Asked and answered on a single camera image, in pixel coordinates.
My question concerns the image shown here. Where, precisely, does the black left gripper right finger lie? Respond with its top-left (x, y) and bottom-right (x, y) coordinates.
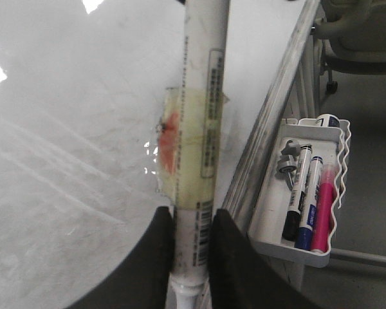
top-left (208, 209), bottom-right (319, 308)

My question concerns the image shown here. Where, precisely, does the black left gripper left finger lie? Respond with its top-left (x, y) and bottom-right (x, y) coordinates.
top-left (69, 206), bottom-right (174, 308)

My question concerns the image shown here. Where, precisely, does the white whiteboard marker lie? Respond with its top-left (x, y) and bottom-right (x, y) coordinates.
top-left (158, 1), bottom-right (230, 308)

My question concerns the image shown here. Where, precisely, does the white whiteboard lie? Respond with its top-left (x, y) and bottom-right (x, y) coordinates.
top-left (0, 0), bottom-right (322, 309)

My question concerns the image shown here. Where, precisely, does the black capped marker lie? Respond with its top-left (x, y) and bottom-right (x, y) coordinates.
top-left (282, 144), bottom-right (312, 241)

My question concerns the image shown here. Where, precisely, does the blue capped marker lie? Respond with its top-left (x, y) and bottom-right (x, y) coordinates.
top-left (295, 156), bottom-right (323, 251)

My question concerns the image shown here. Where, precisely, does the white marker tray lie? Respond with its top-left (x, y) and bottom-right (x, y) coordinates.
top-left (248, 114), bottom-right (351, 268)

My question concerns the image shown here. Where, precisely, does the pink marker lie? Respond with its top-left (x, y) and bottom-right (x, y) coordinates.
top-left (311, 163), bottom-right (336, 254)

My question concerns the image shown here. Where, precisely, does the grey plastic clip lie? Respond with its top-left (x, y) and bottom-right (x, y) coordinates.
top-left (277, 139), bottom-right (301, 191)

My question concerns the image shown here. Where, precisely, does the white round object in tray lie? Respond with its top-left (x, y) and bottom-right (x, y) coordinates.
top-left (315, 113), bottom-right (340, 128)

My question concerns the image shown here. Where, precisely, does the grey office chair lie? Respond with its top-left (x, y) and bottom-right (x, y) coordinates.
top-left (313, 1), bottom-right (386, 94)

